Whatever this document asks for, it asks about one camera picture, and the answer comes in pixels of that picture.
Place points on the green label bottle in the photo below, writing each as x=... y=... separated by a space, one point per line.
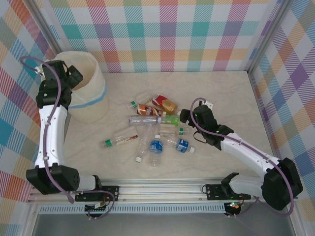
x=172 y=120

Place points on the small blue label water bottle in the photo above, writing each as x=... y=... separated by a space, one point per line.
x=182 y=145

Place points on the brown coffee bottle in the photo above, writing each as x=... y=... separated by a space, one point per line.
x=147 y=110

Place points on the large blue label water bottle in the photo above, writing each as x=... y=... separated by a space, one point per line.
x=156 y=146

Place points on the long clear plastic bottle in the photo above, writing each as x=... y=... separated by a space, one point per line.
x=144 y=120

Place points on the clear bottle white cap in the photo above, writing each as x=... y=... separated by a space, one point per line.
x=143 y=146

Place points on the clear bottle brown label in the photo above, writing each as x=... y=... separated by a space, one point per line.
x=125 y=137

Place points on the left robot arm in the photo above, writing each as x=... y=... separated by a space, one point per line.
x=53 y=137

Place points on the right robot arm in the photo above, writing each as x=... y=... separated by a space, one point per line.
x=246 y=156

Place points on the beige bin with white liner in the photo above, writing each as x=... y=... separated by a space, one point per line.
x=93 y=103

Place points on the crushed clear bottle green band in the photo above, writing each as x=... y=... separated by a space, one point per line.
x=142 y=97

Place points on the right electronics board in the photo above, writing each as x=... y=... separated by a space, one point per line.
x=233 y=206

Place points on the electronics board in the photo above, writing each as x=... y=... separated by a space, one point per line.
x=97 y=207
x=233 y=206

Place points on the left electronics board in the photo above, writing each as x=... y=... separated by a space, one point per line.
x=97 y=207

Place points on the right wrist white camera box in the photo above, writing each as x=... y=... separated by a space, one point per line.
x=209 y=103

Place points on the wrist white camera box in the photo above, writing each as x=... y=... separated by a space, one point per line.
x=38 y=70
x=209 y=103

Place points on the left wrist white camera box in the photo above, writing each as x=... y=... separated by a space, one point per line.
x=38 y=70

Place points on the aluminium frame post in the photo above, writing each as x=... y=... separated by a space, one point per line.
x=48 y=24
x=268 y=37

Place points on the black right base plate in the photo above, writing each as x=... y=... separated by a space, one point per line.
x=212 y=193

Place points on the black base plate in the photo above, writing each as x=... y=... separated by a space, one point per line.
x=212 y=193
x=112 y=190

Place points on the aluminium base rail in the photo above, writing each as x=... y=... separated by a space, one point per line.
x=160 y=191

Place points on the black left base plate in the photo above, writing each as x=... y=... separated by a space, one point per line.
x=112 y=190

